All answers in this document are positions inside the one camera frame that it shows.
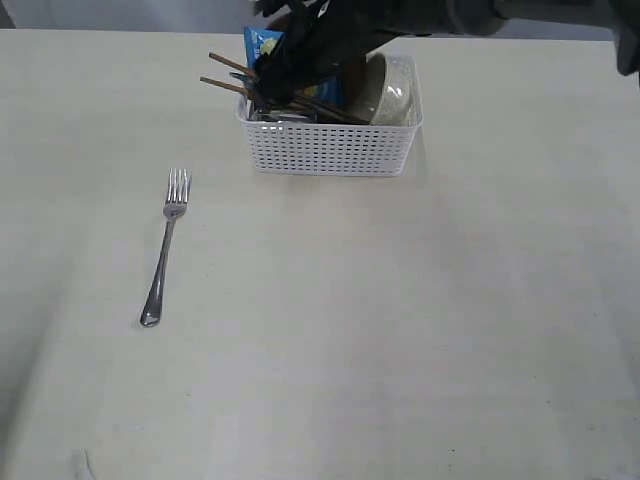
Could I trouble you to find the grey ceramic bowl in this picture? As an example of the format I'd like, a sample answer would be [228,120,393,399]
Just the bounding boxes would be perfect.
[347,53,413,126]

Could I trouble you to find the brown wooden chopstick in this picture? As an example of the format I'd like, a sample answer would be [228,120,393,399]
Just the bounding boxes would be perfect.
[208,52,256,77]
[199,76,369,125]

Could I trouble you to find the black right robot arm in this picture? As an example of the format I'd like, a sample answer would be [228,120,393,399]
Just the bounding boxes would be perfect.
[254,0,639,104]

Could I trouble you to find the silver metal fork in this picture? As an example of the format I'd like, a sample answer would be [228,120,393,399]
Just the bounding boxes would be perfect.
[139,168,192,328]

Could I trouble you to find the brown round plate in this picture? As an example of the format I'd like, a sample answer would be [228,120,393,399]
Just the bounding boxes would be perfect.
[267,14,367,110]

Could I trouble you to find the blue chips bag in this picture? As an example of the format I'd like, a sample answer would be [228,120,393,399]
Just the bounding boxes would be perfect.
[243,27,344,107]

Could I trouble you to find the silver metal cup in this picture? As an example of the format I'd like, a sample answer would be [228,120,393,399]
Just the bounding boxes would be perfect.
[247,103,318,124]

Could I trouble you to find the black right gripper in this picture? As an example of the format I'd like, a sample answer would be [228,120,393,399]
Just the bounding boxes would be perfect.
[253,1,385,105]

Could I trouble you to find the white perforated plastic basket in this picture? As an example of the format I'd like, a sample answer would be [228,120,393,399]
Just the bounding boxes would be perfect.
[235,53,425,178]

